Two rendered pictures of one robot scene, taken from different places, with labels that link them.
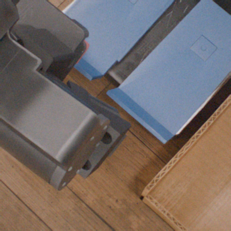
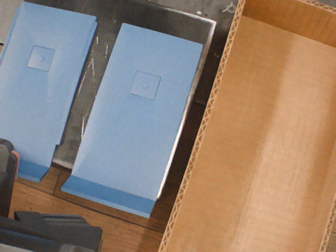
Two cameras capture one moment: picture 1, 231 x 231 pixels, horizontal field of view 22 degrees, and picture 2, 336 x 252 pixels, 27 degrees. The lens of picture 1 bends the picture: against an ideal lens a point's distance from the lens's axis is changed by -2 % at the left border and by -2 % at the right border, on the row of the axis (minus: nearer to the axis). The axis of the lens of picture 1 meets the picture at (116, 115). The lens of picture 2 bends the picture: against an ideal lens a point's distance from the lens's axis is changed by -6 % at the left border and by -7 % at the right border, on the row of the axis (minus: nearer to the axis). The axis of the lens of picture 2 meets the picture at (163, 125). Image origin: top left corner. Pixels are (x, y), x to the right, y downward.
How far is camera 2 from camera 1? 6 cm
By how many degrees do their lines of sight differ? 6
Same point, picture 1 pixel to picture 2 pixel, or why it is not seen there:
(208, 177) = (214, 226)
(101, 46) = (34, 136)
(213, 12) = (139, 37)
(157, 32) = (85, 90)
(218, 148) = (212, 190)
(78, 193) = not seen: outside the picture
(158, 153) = (148, 225)
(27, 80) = not seen: outside the picture
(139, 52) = (77, 123)
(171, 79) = (125, 138)
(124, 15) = (42, 89)
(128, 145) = (111, 230)
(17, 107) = not seen: outside the picture
